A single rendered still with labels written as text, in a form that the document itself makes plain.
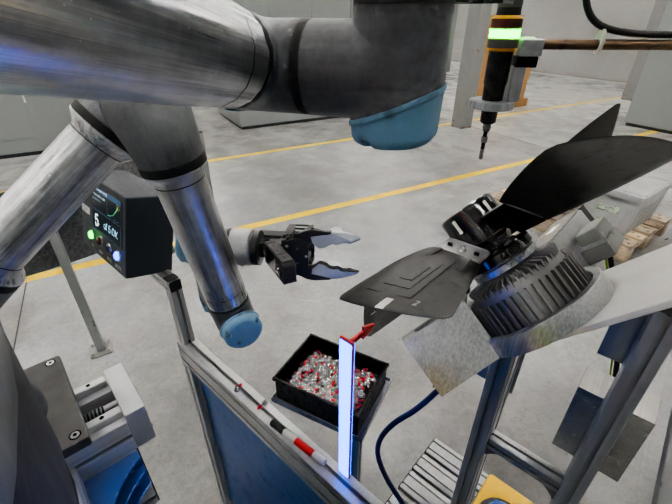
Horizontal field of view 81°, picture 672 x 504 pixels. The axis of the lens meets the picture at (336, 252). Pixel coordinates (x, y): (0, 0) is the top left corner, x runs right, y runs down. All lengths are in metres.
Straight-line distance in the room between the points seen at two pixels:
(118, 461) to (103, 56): 0.75
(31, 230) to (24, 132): 5.84
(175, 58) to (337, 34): 0.14
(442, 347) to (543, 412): 1.39
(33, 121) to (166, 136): 5.98
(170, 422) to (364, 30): 1.93
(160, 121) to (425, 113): 0.37
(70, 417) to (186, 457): 1.20
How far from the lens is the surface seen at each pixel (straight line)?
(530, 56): 0.71
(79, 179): 0.72
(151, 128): 0.58
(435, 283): 0.68
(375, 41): 0.32
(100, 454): 0.86
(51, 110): 6.49
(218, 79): 0.28
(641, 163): 0.73
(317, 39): 0.34
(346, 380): 0.61
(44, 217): 0.74
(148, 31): 0.23
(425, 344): 0.84
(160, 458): 1.99
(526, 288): 0.81
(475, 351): 0.86
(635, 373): 0.96
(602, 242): 1.07
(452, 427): 2.00
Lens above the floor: 1.58
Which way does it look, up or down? 31 degrees down
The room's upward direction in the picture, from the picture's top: straight up
